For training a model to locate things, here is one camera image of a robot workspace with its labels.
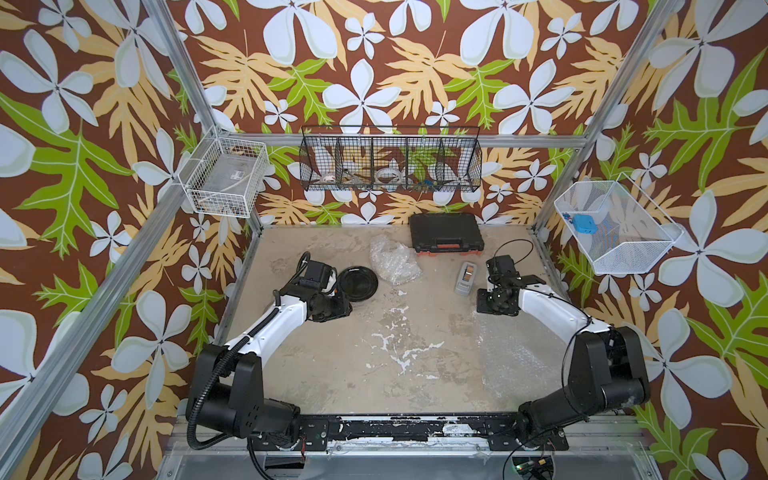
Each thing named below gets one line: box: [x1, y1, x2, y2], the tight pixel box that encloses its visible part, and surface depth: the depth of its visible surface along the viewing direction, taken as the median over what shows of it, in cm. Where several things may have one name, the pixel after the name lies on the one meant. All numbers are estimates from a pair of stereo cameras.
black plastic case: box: [409, 213, 485, 255], surface depth 118 cm
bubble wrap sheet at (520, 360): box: [475, 313, 567, 409], surface depth 86 cm
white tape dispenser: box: [454, 261, 477, 296], surface depth 103 cm
